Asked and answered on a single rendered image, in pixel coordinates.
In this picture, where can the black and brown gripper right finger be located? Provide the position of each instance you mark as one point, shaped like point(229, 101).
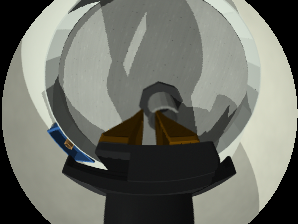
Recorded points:
point(172, 132)

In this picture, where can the grey metal sleeve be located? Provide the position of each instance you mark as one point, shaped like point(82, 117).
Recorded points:
point(162, 100)

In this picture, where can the bronze bushing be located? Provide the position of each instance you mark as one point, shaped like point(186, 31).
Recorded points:
point(67, 143)

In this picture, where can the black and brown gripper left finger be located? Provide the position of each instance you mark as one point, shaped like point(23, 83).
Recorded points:
point(126, 131)

